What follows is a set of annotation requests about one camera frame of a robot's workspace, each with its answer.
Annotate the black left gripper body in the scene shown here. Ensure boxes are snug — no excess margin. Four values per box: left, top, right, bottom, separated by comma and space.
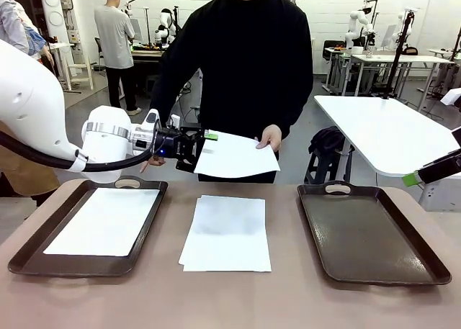
154, 126, 198, 161

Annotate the dark brown plastic tray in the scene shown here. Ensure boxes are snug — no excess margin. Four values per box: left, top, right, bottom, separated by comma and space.
7, 176, 169, 278
296, 180, 452, 287

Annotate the large white table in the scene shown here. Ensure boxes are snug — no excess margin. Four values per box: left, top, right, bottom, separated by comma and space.
313, 94, 461, 212

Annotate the person in black sweater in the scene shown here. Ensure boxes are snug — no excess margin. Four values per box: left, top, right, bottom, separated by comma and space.
149, 0, 315, 184

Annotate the white panel on stand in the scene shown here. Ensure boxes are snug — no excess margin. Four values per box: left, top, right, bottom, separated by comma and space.
380, 24, 397, 48

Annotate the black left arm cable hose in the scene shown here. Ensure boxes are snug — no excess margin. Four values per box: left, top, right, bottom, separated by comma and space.
0, 129, 163, 173

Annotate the person's left hand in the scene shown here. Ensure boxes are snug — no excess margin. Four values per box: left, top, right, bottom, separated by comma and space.
255, 124, 283, 153

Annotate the person's right hand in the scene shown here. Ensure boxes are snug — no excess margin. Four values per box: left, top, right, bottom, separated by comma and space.
138, 155, 167, 174

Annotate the long white desk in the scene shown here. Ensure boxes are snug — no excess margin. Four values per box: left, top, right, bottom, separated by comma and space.
338, 53, 455, 96

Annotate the black stool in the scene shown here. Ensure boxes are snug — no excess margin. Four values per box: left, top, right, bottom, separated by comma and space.
304, 149, 349, 185

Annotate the man in grey t-shirt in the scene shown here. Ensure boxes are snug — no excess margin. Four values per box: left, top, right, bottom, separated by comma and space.
94, 0, 142, 117

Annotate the grey plastic stool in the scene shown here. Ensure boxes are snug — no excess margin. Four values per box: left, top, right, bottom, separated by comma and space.
146, 73, 160, 99

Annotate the black tripod pole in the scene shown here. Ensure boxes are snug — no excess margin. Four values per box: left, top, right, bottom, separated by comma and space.
382, 12, 416, 100

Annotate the wooden workbench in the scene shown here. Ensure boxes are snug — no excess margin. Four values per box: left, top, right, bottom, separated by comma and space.
130, 44, 170, 92

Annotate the black bag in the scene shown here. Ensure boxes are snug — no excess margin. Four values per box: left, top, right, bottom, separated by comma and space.
308, 126, 356, 156

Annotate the tall white appliance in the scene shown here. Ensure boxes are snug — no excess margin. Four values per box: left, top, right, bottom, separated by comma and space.
38, 0, 70, 78

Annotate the person's right forearm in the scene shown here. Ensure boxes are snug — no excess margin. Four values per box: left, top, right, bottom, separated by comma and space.
149, 69, 183, 132

